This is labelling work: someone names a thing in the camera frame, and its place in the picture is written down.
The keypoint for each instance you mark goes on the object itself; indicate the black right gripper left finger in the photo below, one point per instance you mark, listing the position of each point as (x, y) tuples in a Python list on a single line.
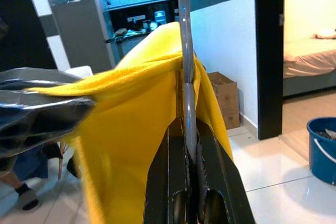
[(168, 176)]

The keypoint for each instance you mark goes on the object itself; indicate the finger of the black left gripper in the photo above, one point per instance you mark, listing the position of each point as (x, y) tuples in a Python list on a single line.
[(31, 78), (39, 119)]

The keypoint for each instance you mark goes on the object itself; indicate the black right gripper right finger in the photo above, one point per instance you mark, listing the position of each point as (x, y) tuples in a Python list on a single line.
[(220, 182)]

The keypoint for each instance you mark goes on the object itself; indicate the yellow printed t-shirt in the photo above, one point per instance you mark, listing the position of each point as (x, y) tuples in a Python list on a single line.
[(126, 129)]

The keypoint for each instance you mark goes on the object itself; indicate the grey plastic hanger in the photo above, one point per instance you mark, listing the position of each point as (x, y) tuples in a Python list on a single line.
[(187, 98)]

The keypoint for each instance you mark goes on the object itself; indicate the grey refrigerator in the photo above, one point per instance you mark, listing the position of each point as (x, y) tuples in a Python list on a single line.
[(78, 30)]

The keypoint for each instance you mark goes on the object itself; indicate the man in black shirt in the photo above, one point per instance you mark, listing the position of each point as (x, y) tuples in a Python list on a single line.
[(26, 192)]

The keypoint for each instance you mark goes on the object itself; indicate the brown cardboard box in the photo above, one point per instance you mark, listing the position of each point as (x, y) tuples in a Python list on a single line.
[(225, 98)]

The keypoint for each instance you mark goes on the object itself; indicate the blue plastic bucket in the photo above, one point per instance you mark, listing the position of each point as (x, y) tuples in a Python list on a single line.
[(319, 161)]

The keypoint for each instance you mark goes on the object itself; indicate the bed with beige sheet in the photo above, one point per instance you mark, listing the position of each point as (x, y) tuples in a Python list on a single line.
[(309, 58)]

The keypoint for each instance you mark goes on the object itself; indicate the white plush pillow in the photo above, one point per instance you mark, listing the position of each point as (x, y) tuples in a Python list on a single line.
[(325, 34)]

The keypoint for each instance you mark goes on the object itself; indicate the black door frame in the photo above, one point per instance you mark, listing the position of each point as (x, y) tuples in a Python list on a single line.
[(270, 51)]

